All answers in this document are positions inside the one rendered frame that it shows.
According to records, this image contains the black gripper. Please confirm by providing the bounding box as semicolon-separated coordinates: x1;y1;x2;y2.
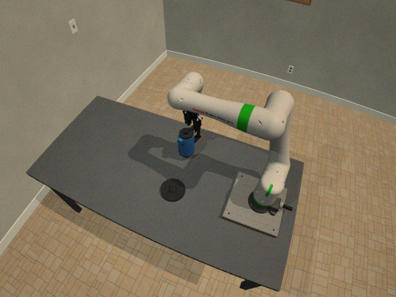
183;110;203;136

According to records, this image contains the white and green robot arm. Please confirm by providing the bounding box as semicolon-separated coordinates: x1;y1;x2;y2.
167;72;294;216

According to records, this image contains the black round disc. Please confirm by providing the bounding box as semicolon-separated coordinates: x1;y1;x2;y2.
160;178;185;202

